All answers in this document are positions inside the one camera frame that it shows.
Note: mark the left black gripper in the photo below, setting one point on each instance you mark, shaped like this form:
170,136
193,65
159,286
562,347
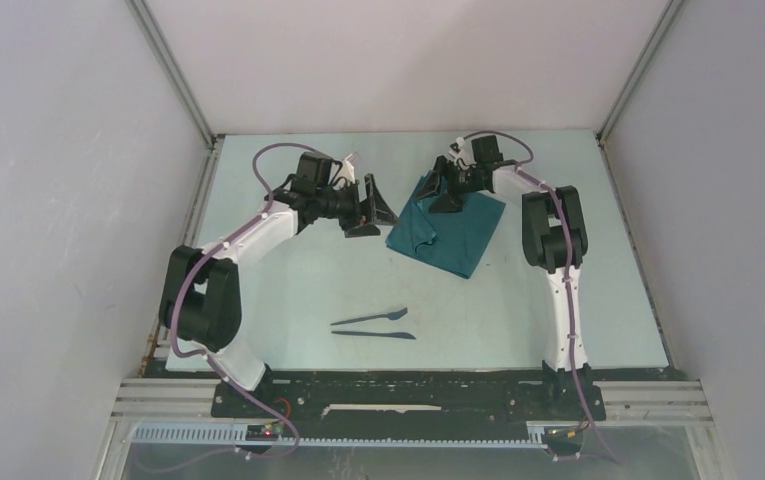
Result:
356,216

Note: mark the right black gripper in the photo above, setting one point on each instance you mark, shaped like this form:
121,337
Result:
449,203

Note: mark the teal cloth napkin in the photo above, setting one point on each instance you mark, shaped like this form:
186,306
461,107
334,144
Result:
452,242

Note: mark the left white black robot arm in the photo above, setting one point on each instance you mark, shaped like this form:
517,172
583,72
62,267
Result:
201,302

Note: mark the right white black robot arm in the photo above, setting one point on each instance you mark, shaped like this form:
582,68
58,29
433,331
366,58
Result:
554,236

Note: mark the dark plastic knife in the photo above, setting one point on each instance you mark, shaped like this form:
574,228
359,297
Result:
400,335

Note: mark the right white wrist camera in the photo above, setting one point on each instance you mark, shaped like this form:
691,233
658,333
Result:
458,151

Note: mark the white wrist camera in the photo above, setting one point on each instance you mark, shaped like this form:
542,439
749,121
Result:
346,175
458,151

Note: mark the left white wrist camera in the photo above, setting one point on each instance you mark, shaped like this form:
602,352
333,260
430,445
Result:
346,175

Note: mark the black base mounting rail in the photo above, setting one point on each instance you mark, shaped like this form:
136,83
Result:
416,404

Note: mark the white slotted cable duct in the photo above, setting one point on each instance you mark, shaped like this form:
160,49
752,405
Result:
248,435

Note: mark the aluminium frame extrusion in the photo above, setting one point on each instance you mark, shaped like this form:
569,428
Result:
154,411

